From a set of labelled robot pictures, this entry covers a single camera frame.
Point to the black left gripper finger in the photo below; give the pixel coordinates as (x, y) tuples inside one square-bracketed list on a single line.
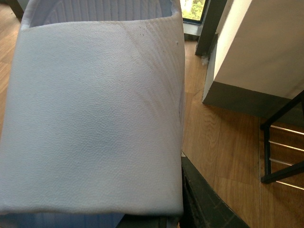
[(202, 206)]

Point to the light blue slide sandal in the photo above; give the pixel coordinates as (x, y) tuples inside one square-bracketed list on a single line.
[(93, 121)]

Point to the black metal shoe rack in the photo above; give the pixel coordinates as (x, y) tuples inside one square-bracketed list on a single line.
[(278, 170)]

